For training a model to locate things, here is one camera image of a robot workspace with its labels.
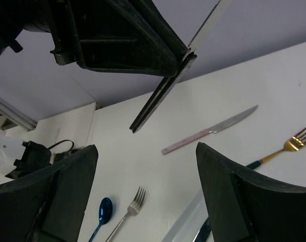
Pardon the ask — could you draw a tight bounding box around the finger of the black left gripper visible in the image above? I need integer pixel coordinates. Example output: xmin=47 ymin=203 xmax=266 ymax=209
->
xmin=49 ymin=1 xmax=187 ymax=77

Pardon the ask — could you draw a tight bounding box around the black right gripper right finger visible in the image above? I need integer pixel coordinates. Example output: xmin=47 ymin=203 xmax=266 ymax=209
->
xmin=196 ymin=143 xmax=306 ymax=241

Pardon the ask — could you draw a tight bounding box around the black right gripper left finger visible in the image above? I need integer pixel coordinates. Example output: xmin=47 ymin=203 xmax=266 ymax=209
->
xmin=0 ymin=145 xmax=98 ymax=241

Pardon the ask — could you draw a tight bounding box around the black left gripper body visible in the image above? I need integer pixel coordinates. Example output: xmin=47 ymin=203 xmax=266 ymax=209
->
xmin=0 ymin=0 xmax=50 ymax=55

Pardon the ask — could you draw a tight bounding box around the teal handled knife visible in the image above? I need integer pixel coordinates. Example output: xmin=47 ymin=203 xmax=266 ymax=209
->
xmin=193 ymin=218 xmax=212 ymax=242

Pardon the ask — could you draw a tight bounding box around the dark marbled handled knife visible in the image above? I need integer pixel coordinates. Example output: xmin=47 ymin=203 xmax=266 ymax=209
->
xmin=129 ymin=0 xmax=234 ymax=134

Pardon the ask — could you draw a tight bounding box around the pink handled knife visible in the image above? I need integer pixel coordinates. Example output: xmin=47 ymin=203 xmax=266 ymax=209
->
xmin=161 ymin=105 xmax=258 ymax=155

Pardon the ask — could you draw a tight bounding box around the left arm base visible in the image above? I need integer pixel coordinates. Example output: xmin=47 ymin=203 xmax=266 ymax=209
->
xmin=5 ymin=139 xmax=81 ymax=179

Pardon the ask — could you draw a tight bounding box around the blue spoon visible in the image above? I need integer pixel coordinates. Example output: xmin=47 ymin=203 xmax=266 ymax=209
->
xmin=89 ymin=197 xmax=113 ymax=242

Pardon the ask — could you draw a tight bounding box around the white cutlery tray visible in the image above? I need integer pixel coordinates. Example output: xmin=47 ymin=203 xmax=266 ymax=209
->
xmin=162 ymin=189 xmax=208 ymax=242

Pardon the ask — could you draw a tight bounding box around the silver slim fork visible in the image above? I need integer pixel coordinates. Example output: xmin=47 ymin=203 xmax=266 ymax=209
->
xmin=106 ymin=186 xmax=146 ymax=242

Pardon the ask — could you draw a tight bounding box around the gold fork green handle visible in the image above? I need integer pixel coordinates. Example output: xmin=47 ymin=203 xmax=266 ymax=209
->
xmin=246 ymin=127 xmax=306 ymax=170

